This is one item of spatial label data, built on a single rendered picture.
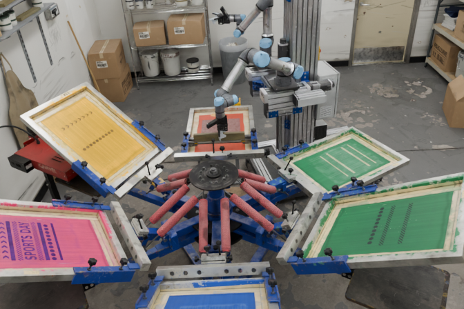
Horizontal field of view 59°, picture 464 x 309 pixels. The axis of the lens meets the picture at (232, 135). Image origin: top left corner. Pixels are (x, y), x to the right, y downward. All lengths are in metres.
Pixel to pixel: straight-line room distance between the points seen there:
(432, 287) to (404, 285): 0.14
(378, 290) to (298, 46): 2.15
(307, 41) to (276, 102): 0.60
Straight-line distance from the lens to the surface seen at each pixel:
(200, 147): 3.33
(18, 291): 2.66
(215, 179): 2.41
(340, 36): 7.06
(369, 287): 2.39
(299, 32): 3.65
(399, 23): 7.36
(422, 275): 2.52
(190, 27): 6.29
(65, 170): 3.15
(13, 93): 4.37
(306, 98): 3.57
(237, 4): 6.67
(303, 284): 3.55
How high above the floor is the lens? 2.80
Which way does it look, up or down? 32 degrees down
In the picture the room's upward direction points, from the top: 4 degrees counter-clockwise
